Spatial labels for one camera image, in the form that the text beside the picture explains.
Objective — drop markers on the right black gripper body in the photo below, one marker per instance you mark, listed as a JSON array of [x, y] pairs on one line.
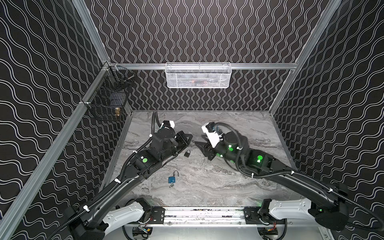
[[210, 150]]

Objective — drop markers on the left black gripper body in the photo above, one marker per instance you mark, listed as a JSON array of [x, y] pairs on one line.
[[180, 140]]

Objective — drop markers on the black padlock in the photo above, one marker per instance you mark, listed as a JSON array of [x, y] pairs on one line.
[[187, 153]]

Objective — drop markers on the blue padlock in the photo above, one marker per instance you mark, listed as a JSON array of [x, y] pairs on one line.
[[172, 179]]

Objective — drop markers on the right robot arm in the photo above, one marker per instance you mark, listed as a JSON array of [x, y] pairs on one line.
[[329, 203]]

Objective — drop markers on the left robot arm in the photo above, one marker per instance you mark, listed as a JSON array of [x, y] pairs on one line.
[[96, 218]]

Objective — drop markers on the white mesh basket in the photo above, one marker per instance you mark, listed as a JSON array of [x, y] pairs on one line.
[[198, 75]]

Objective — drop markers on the brass bell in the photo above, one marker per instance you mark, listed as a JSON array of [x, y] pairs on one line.
[[117, 112]]

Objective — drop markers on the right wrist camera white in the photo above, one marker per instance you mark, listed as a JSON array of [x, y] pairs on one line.
[[214, 135]]

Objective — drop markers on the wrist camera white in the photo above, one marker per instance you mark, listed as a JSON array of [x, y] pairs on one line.
[[168, 124], [214, 135]]

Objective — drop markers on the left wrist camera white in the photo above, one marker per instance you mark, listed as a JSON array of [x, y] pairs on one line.
[[168, 124]]

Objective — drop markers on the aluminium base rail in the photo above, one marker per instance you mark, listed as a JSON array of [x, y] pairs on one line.
[[195, 216]]

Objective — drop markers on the black wire basket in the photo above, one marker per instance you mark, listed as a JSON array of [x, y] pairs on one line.
[[112, 91]]

